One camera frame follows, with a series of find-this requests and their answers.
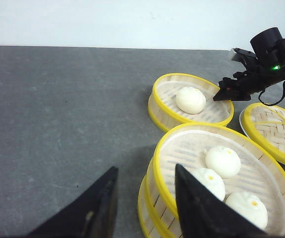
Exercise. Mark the white cloth liner single bun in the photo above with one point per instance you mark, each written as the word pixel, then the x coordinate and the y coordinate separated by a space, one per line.
pixel 213 112

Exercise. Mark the white steamer cloth liner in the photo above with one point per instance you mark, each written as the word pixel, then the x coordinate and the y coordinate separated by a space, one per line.
pixel 186 148

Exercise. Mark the bamboo steamer lid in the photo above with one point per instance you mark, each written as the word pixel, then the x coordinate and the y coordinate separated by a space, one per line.
pixel 266 126

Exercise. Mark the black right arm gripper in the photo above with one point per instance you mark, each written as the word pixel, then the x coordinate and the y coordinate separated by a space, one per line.
pixel 264 67

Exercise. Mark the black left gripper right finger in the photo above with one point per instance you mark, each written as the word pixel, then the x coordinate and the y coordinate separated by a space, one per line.
pixel 202 215

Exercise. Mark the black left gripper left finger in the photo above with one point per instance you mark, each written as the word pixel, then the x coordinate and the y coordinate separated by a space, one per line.
pixel 91 215

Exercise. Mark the front bamboo steamer drawer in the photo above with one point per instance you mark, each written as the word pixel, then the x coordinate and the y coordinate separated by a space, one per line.
pixel 147 213

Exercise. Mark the white bun dotted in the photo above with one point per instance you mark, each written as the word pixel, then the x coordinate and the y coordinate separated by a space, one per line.
pixel 212 181
pixel 250 207

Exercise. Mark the white bun middle dotted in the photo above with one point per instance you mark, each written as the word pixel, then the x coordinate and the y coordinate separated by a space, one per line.
pixel 212 181

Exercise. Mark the white bun near dotted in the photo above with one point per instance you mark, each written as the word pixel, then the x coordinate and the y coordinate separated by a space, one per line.
pixel 250 207

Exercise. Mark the white bun with dot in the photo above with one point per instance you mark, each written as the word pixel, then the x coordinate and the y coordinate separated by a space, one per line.
pixel 222 160

